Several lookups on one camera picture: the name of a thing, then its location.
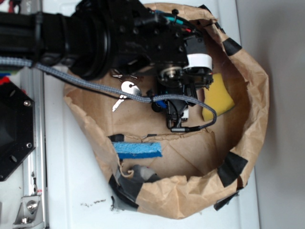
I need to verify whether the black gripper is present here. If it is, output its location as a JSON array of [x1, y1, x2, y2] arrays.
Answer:
[[104, 0, 214, 122]]

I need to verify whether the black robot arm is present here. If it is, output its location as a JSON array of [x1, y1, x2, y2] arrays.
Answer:
[[0, 0, 213, 97]]

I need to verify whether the bunch of metal keys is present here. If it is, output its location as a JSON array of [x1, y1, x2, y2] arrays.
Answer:
[[110, 69, 142, 112]]

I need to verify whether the yellow sponge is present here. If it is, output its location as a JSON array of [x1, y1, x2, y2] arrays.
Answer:
[[203, 73, 235, 117]]

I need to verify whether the blue sponge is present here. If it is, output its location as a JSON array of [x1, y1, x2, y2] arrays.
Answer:
[[112, 142, 162, 159]]

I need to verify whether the brown paper bag tray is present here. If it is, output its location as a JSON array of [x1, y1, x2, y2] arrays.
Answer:
[[64, 3, 269, 219]]

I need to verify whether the grey braided cable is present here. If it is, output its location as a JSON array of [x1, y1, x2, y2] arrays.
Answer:
[[0, 57, 217, 133]]

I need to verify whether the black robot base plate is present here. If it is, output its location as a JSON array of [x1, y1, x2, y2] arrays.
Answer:
[[0, 82, 35, 182]]

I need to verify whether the aluminium rail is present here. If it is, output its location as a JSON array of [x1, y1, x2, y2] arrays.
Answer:
[[20, 69, 49, 229]]

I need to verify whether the metal corner bracket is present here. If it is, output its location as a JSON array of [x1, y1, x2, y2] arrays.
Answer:
[[13, 196, 43, 229]]

